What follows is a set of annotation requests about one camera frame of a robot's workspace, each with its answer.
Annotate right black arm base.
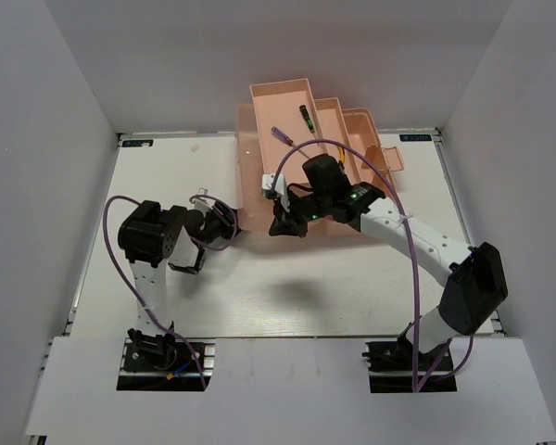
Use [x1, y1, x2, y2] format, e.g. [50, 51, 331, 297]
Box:
[362, 337, 458, 394]

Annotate black precision screwdriver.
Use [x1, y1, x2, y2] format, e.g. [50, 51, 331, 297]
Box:
[298, 105, 316, 134]

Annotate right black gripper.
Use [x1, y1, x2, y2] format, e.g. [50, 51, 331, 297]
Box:
[269, 189, 332, 239]

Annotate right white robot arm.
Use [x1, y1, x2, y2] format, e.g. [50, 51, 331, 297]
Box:
[261, 155, 508, 370]

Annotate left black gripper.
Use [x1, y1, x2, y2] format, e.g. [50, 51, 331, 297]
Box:
[199, 199, 257, 248]

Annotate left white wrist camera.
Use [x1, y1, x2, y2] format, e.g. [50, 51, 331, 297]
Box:
[189, 187, 216, 214]

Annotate yellow pliers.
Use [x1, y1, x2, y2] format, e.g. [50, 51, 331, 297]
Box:
[337, 147, 347, 172]

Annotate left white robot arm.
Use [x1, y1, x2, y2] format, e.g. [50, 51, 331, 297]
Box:
[118, 195, 240, 336]

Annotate blue handled screwdriver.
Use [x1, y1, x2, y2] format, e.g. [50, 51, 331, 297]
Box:
[271, 126, 319, 150]

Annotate left blue table label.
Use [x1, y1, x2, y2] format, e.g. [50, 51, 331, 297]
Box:
[121, 139, 154, 147]

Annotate pink plastic toolbox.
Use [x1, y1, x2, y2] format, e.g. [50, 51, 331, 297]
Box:
[234, 77, 405, 236]

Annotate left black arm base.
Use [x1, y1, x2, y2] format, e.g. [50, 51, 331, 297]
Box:
[117, 329, 216, 392]

